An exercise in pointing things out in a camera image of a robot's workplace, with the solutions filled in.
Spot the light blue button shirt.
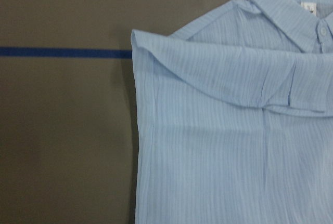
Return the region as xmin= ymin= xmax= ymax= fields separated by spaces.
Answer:
xmin=131 ymin=0 xmax=332 ymax=223

